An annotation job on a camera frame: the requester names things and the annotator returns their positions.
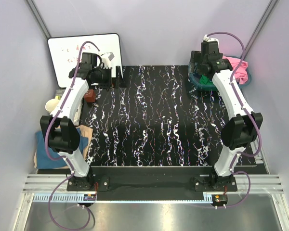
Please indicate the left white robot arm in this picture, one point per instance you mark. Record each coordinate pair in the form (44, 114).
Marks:
(59, 131)

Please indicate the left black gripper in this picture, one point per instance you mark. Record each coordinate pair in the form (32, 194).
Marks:
(115, 82)

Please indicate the black marbled table mat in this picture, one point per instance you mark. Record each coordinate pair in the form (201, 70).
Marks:
(158, 119)

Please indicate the pink t shirt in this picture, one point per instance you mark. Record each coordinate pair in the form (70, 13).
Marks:
(241, 74)

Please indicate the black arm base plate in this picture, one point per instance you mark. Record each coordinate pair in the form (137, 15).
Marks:
(150, 184)

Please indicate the yellow green mug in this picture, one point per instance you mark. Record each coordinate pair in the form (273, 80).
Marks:
(52, 104)

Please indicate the dark red small box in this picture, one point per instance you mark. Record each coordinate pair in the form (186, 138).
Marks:
(90, 96)

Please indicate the folded blue t shirt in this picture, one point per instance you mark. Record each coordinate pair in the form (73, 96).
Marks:
(42, 159)

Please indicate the grey white booklet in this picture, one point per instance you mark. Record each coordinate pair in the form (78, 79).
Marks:
(58, 95)

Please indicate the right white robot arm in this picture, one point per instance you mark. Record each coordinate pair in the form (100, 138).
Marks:
(243, 125)

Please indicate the white whiteboard black frame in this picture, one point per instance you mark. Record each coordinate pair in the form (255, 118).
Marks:
(65, 51)

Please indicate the aluminium extrusion rail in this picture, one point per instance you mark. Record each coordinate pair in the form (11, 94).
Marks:
(259, 184)

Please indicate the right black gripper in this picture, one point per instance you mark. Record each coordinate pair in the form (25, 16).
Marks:
(195, 57)

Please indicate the green t shirt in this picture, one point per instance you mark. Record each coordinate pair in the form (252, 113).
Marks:
(204, 80)

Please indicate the white slotted cable duct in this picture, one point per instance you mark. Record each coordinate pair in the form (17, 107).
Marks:
(84, 198)

